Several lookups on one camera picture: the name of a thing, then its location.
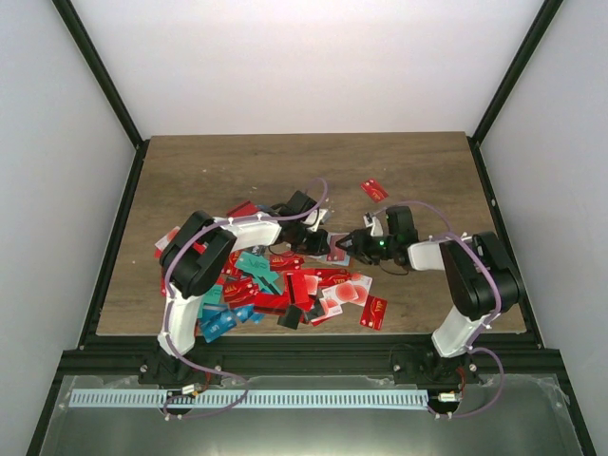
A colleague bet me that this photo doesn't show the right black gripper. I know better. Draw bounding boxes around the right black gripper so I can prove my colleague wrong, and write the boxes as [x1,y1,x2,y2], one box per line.
[335,229,397,266]

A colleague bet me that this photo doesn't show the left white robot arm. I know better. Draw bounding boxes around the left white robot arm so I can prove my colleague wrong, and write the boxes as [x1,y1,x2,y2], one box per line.
[157,191,329,384]

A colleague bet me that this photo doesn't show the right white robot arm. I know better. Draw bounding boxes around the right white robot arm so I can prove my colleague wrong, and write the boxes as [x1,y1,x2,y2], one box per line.
[335,204,525,383]

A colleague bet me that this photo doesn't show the red gold card upper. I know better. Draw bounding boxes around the red gold card upper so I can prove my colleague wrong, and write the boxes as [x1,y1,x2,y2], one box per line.
[269,255,305,272]

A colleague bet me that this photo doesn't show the teal VIP card centre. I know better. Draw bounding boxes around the teal VIP card centre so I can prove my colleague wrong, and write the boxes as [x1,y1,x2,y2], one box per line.
[236,251,281,295]

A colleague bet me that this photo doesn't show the white red circle card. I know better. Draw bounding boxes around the white red circle card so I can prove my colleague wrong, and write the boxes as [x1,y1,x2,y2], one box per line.
[333,274,372,307]

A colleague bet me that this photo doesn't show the lone red card far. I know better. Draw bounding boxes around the lone red card far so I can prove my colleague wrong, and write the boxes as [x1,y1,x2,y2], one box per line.
[360,179,389,203]

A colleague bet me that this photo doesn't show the red VIP card right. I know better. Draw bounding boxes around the red VIP card right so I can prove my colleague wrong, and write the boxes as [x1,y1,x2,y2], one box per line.
[360,294,388,331]

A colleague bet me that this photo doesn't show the red gold VIP card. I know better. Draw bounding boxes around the red gold VIP card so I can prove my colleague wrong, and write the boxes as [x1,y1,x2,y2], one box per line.
[222,277,259,304]

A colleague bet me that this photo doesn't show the blue card front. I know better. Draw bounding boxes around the blue card front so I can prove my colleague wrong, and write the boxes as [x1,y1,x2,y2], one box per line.
[199,306,254,343]

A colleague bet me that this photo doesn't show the white red card left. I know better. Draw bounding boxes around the white red card left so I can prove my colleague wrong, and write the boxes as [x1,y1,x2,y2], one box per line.
[154,226,180,258]

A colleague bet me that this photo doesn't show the light blue slotted strip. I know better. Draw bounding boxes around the light blue slotted strip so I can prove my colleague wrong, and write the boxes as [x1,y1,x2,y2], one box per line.
[68,389,428,410]

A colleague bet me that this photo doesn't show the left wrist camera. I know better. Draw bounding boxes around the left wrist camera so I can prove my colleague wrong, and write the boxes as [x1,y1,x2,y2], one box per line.
[304,208,328,230]

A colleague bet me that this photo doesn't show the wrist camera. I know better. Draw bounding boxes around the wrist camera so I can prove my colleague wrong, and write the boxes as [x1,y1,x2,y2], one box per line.
[364,213,384,238]
[304,208,328,230]

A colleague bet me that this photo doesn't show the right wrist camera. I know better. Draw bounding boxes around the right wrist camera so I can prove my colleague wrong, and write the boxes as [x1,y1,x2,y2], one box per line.
[364,213,384,238]

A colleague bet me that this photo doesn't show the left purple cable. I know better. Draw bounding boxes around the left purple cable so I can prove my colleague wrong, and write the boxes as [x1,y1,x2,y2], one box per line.
[161,178,330,422]

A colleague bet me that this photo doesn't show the purple cable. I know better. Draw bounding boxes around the purple cable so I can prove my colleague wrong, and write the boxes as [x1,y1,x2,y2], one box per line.
[161,178,330,422]
[374,199,507,422]

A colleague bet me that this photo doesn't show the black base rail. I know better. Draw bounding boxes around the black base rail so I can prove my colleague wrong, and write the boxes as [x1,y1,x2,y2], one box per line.
[56,333,565,386]

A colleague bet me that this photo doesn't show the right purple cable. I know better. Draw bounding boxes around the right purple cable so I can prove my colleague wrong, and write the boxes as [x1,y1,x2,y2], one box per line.
[374,199,507,422]

